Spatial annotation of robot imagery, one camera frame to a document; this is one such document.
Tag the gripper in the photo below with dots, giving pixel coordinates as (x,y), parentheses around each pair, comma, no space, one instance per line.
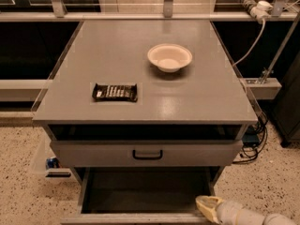
(227,211)

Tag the clear plastic bin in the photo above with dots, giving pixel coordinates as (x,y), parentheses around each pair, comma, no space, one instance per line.
(37,164)

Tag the white power strip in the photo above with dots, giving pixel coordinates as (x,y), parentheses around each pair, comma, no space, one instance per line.
(260,11)

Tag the grey top drawer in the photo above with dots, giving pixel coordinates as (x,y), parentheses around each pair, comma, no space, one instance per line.
(146,154)

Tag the blue soda can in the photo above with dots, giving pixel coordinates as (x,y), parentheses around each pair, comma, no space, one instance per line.
(52,163)

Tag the metal diagonal strut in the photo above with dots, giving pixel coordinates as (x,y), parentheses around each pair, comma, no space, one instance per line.
(266,73)

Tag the dark cabinet at right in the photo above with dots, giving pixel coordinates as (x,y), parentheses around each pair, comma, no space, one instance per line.
(286,111)

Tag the grey drawer cabinet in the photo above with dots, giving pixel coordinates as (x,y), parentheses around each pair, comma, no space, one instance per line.
(203,101)

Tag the grey drawer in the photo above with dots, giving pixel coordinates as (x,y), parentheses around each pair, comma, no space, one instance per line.
(141,196)
(146,154)

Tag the black candy bar wrapper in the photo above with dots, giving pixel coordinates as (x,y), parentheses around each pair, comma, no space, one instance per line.
(115,92)

